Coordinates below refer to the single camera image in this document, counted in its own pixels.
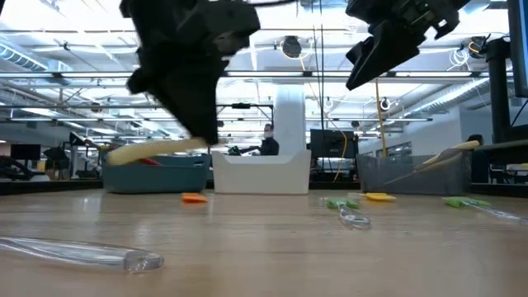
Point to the black background workstation frame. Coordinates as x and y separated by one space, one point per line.
241 106

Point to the black aluminium table frame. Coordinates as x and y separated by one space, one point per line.
49 187

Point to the red plastic spoon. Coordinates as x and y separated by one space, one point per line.
149 161

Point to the white plastic bin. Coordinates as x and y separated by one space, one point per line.
260 175

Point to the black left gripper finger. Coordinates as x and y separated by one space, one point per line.
138 82
189 99

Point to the white building column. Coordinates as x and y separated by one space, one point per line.
290 119

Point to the teal plastic bin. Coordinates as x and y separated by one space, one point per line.
156 177

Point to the black round ceiling fixture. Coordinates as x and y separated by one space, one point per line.
291 46

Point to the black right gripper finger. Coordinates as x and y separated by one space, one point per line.
387 49
356 51

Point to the grey translucent plastic bin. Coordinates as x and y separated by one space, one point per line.
371 173

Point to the small black background monitor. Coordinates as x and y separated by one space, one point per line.
25 152

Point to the computer monitor blue screen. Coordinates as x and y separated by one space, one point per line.
519 41

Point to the grey desk top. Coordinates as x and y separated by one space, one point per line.
507 150

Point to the black monitor stand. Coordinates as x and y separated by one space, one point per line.
499 90

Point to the person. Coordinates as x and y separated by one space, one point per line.
269 146

